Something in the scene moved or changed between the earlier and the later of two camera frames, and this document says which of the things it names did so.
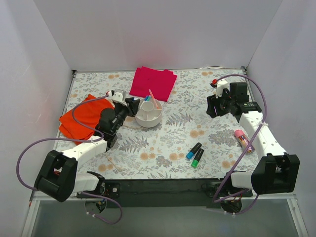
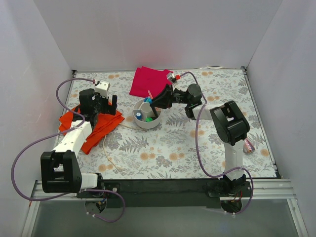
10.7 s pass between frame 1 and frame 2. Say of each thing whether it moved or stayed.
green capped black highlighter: moved
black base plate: stayed
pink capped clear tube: stayed
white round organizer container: stayed
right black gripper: moved
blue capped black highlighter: moved
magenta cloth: stayed
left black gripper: moved
